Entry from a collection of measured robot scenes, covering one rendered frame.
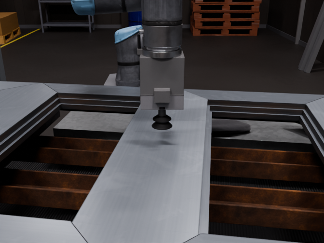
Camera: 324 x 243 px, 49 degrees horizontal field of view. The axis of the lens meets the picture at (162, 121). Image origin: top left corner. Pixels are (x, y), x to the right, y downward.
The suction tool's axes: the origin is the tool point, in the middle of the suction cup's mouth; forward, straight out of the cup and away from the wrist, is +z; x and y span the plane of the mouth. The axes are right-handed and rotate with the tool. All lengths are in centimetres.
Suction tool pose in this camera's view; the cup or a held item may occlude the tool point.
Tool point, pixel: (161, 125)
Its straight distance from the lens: 73.8
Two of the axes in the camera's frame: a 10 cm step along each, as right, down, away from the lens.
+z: 0.0, 9.2, 3.8
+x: -0.1, -3.8, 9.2
